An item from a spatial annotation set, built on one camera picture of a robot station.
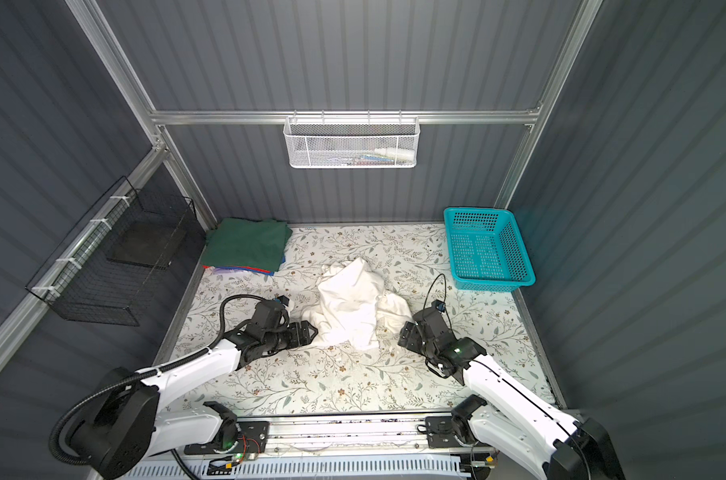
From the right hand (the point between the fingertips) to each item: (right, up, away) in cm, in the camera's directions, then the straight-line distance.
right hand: (414, 337), depth 83 cm
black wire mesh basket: (-78, +19, -11) cm, 81 cm away
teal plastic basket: (+32, +25, +28) cm, 49 cm away
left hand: (-31, 0, +4) cm, 31 cm away
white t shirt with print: (-18, +7, +7) cm, 20 cm away
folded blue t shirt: (-49, +17, +21) cm, 56 cm away
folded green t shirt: (-59, +28, +28) cm, 71 cm away
